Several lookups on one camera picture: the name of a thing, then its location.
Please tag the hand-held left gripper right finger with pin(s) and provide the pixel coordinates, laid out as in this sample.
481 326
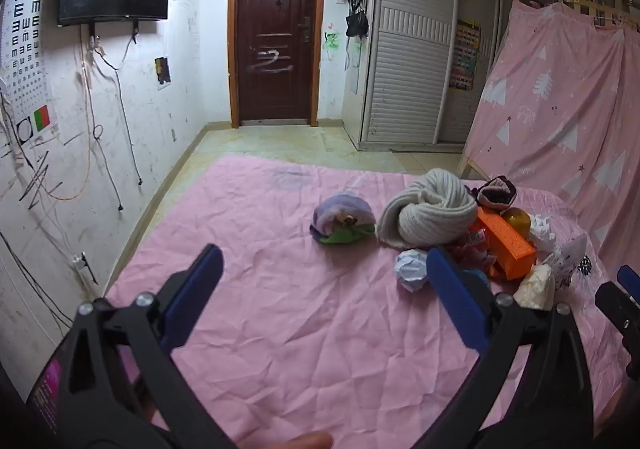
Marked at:
455 294

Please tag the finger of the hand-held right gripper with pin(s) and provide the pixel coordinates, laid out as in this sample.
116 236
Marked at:
625 309

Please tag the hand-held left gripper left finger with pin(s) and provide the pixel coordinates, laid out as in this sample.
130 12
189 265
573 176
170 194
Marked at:
200 279

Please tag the red cartoon snack packet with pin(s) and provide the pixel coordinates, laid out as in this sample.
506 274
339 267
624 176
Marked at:
472 249

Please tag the person's left hand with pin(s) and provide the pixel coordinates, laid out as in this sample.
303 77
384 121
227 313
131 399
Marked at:
295 441

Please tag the blue cloth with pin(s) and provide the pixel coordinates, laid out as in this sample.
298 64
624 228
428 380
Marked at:
475 277

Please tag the crumpled white paper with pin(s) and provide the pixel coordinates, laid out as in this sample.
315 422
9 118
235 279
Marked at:
412 271
542 231

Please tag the orange box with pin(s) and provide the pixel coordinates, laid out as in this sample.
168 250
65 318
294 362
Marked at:
505 244

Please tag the white patterned packet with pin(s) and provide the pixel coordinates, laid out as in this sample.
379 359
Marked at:
567 259

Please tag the beige crumpled tissue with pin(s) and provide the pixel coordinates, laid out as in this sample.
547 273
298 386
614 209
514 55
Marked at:
535 286

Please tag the white knitted scarf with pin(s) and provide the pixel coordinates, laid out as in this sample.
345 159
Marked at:
425 214

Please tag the gold cap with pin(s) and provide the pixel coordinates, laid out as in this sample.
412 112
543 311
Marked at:
517 220

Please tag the dark maroon sock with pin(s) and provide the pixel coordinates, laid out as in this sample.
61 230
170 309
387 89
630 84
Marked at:
495 194

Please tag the white power socket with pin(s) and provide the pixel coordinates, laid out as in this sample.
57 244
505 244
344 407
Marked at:
82 266

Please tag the pink bed sheet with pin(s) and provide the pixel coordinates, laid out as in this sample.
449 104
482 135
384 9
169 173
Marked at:
300 354

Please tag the purple and green plush cloth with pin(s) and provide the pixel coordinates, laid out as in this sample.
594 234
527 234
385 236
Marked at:
340 216

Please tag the pink tree print curtain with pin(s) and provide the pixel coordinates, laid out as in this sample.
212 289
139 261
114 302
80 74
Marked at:
560 104

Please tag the colourful grid poster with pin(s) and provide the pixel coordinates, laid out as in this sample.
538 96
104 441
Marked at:
465 54

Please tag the brown door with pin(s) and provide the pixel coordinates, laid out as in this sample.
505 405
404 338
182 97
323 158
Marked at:
275 29

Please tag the white slatted wardrobe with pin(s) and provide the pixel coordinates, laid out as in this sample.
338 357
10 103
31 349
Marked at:
415 29

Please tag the black handbag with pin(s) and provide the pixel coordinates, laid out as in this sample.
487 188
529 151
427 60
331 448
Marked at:
357 25

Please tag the eye chart poster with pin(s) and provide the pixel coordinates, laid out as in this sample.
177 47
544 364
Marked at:
25 29

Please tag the yellow and black wall patch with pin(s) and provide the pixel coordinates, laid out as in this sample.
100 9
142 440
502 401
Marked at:
162 71

